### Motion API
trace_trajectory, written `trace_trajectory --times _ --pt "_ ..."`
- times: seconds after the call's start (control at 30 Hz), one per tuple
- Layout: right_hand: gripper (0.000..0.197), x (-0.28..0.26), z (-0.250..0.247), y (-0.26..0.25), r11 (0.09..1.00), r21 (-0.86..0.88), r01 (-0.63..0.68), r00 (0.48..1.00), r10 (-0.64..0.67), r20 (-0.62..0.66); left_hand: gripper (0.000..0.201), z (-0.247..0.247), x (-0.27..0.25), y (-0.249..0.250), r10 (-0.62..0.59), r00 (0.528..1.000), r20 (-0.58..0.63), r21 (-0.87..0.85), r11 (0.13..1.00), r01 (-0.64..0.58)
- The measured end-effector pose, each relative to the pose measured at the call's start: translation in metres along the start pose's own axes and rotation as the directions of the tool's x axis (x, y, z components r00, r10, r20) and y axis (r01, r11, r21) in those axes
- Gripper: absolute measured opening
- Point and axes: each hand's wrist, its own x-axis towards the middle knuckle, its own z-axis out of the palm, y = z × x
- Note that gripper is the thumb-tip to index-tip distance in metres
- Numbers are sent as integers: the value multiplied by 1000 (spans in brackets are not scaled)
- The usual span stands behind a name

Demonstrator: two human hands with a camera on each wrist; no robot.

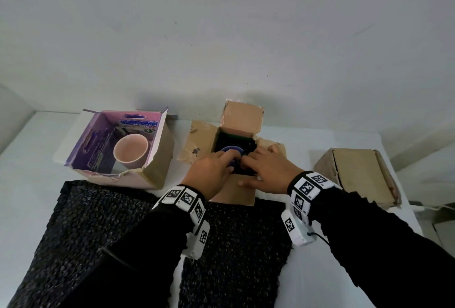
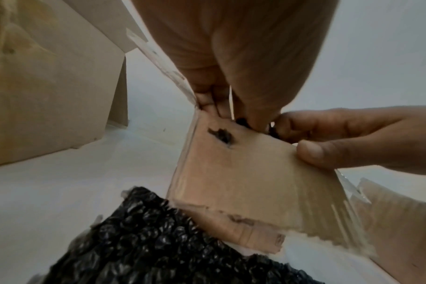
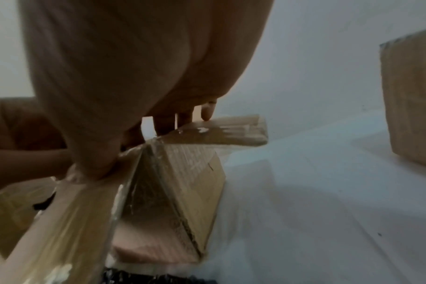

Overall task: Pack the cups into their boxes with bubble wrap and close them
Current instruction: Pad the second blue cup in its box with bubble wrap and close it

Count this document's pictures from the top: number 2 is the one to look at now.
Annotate small taped cardboard box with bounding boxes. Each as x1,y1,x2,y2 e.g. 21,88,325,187
126,27,426,284

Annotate person's left hand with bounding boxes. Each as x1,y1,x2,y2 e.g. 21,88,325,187
130,0,341,131

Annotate black bubble wrap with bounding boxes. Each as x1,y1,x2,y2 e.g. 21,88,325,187
28,186,327,284

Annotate person's right hand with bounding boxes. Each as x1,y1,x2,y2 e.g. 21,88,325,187
268,105,426,177

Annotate large brown cardboard box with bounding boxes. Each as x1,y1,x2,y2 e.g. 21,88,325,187
0,0,150,169

